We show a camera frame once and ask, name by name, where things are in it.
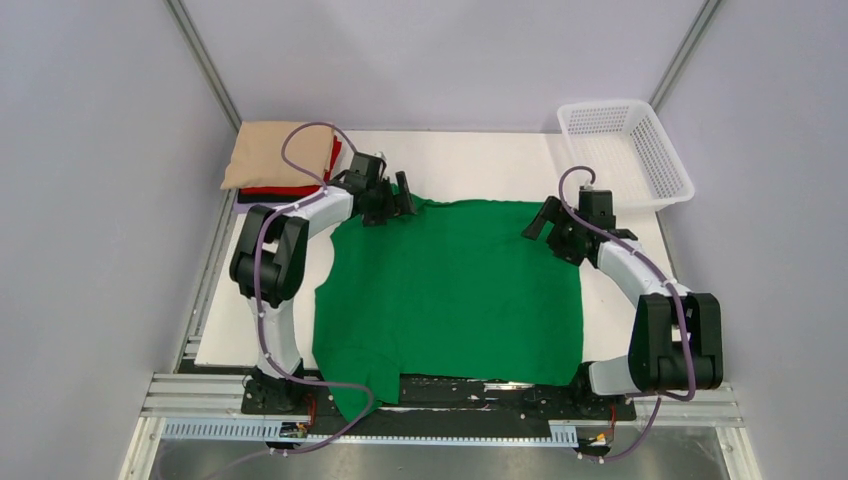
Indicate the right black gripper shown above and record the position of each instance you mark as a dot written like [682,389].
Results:
[549,212]

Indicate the folded beige t shirt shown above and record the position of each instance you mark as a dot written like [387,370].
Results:
[265,151]

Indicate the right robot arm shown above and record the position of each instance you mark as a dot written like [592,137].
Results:
[675,345]

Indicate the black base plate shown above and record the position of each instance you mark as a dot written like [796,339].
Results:
[447,405]

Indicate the folded red t shirt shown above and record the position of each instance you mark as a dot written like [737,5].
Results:
[301,187]

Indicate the white plastic basket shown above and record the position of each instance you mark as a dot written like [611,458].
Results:
[624,142]

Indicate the green t shirt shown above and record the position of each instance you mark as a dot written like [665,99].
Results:
[454,290]

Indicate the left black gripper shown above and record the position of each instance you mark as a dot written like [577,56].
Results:
[401,200]

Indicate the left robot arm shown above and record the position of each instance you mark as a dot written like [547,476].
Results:
[269,262]

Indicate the aluminium frame rail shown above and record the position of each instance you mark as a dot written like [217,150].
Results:
[219,396]

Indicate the corner metal strip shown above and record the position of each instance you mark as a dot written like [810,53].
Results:
[684,52]
[193,39]

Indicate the left corner metal strip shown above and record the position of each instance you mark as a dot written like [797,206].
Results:
[193,39]

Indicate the white slotted cable duct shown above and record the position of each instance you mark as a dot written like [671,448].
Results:
[279,431]

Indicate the right corner metal strip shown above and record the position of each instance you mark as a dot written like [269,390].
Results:
[684,52]

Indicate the folded black t shirt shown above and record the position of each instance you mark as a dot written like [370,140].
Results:
[244,200]

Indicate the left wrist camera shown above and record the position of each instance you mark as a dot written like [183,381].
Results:
[379,156]

